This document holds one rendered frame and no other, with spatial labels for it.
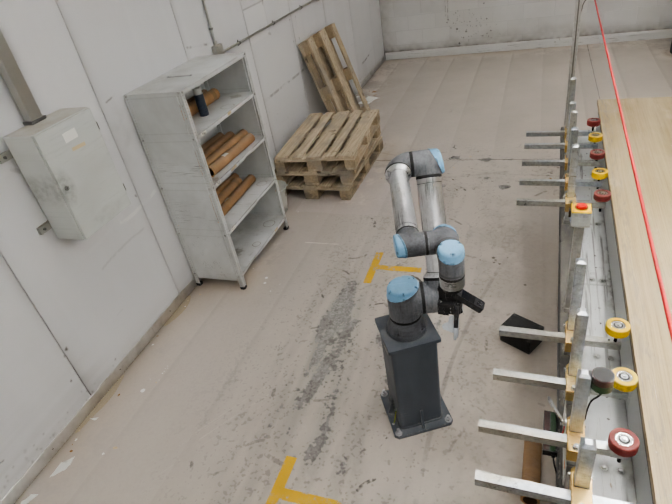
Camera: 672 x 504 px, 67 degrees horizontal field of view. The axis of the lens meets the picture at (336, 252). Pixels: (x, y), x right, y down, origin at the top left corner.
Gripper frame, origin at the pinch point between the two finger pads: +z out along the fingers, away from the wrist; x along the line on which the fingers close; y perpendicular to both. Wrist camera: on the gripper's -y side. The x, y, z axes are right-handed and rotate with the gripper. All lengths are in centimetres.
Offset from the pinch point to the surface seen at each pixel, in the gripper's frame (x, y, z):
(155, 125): -116, 208, -40
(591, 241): -111, -55, 32
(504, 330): -12.8, -15.8, 11.5
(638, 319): -18, -62, 4
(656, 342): -7, -66, 4
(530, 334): -12.4, -25.5, 11.8
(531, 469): -2, -30, 86
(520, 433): 37.4, -23.7, 7.7
